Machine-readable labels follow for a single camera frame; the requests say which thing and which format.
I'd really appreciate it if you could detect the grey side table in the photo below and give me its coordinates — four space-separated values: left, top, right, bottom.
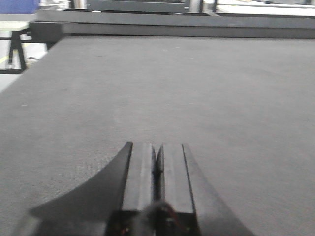
0 21 39 75

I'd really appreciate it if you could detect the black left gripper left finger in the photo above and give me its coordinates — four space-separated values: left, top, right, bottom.
30 142 156 236

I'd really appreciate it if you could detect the large blue plastic crate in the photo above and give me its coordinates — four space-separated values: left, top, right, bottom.
0 0 40 14

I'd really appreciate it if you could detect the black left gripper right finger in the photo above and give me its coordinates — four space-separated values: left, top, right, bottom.
157 144 253 236

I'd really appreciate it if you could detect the white background table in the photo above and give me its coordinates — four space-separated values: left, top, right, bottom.
217 0 315 17

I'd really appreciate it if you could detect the black table edge rail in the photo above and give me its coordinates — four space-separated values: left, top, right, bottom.
30 10 315 45

